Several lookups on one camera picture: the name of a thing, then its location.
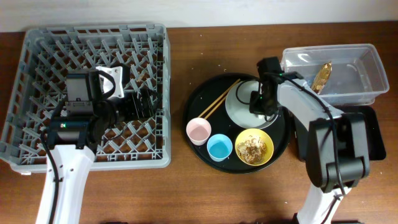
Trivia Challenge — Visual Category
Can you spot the upper wooden chopstick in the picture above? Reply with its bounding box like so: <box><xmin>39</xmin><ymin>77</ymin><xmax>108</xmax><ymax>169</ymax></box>
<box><xmin>198</xmin><ymin>79</ymin><xmax>241</xmax><ymax>119</ymax></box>

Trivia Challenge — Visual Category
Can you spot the round black tray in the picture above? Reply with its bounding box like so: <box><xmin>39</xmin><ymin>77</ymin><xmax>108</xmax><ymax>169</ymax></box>
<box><xmin>182</xmin><ymin>73</ymin><xmax>292</xmax><ymax>174</ymax></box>

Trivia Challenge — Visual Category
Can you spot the lower wooden chopstick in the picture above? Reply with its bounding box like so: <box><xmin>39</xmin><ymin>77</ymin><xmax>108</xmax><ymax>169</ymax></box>
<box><xmin>204</xmin><ymin>96</ymin><xmax>226</xmax><ymax>119</ymax></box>

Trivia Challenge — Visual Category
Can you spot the pink plastic cup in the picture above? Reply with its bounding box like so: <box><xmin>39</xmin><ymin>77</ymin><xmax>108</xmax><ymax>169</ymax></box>
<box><xmin>186</xmin><ymin>118</ymin><xmax>211</xmax><ymax>146</ymax></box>

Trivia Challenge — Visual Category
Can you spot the clear plastic bin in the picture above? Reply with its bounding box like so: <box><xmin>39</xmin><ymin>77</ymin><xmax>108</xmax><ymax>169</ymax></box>
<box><xmin>280</xmin><ymin>44</ymin><xmax>389</xmax><ymax>106</ymax></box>

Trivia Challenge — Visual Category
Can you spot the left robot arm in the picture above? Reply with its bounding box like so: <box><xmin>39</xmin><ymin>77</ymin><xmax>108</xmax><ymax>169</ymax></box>
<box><xmin>36</xmin><ymin>67</ymin><xmax>162</xmax><ymax>223</ymax></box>

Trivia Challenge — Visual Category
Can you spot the yellow bowl with food scraps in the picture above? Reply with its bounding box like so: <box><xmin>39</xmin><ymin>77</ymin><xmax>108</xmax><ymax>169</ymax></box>
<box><xmin>234</xmin><ymin>128</ymin><xmax>274</xmax><ymax>166</ymax></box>

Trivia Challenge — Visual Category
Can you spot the grey plastic dishwasher rack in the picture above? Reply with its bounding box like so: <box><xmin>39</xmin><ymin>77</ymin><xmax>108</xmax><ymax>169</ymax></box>
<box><xmin>1</xmin><ymin>24</ymin><xmax>171</xmax><ymax>175</ymax></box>

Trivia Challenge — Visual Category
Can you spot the wooden chopstick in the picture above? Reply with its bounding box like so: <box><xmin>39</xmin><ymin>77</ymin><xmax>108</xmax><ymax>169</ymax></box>
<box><xmin>198</xmin><ymin>79</ymin><xmax>241</xmax><ymax>119</ymax></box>
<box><xmin>204</xmin><ymin>96</ymin><xmax>226</xmax><ymax>119</ymax></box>

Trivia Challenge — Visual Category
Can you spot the gold snack wrapper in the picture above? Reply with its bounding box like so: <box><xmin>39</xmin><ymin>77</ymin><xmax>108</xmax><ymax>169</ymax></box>
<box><xmin>311</xmin><ymin>62</ymin><xmax>332</xmax><ymax>95</ymax></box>

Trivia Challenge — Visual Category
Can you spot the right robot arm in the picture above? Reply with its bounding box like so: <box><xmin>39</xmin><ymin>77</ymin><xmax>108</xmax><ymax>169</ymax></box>
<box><xmin>249</xmin><ymin>57</ymin><xmax>370</xmax><ymax>223</ymax></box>

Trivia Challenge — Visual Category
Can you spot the black rectangular tray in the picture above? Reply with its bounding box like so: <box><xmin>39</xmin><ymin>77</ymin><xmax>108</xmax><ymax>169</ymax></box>
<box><xmin>294</xmin><ymin>106</ymin><xmax>386</xmax><ymax>162</ymax></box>

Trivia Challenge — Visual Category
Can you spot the blue plastic cup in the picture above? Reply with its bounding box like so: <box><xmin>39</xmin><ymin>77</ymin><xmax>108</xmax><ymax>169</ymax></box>
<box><xmin>206</xmin><ymin>134</ymin><xmax>233</xmax><ymax>162</ymax></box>

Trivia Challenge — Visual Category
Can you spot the grey round plate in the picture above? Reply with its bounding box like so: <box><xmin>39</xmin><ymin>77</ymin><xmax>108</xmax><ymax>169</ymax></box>
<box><xmin>225</xmin><ymin>80</ymin><xmax>279</xmax><ymax>129</ymax></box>

